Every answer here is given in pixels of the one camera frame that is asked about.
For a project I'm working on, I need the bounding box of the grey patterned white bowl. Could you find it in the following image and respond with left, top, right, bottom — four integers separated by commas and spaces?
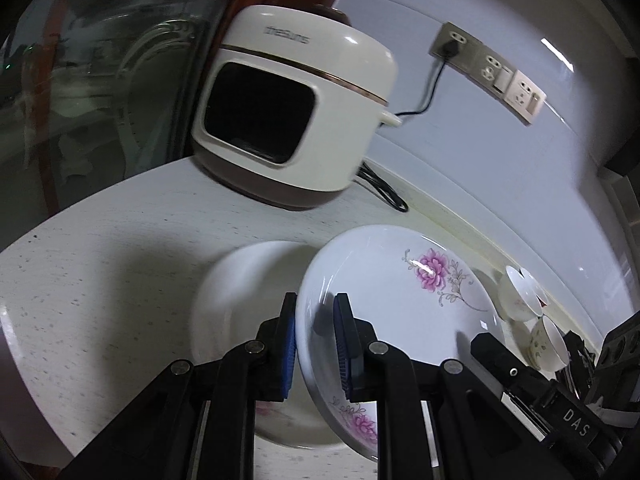
528, 315, 570, 373

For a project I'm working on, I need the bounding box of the large white floral bowl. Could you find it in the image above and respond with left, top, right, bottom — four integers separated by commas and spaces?
498, 266, 542, 322

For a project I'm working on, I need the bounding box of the large floral plate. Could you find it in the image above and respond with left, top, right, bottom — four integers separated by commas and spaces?
296, 226, 503, 460

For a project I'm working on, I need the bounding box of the small floral plate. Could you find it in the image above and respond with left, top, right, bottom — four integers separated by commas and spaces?
189, 240, 344, 448

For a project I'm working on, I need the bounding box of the red banded white bowl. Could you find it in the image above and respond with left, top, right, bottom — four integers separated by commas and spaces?
520, 268, 549, 309

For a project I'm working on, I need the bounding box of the cream rice cooker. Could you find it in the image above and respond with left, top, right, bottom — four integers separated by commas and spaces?
192, 4, 401, 210

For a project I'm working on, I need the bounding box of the wall socket panel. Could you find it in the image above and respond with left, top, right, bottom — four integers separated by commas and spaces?
430, 22, 547, 125

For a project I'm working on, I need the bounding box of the black power cable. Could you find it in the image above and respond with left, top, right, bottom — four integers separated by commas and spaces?
354, 41, 464, 214

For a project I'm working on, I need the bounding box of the glass window with wooden frame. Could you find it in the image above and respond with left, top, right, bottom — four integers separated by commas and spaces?
1, 0, 335, 245

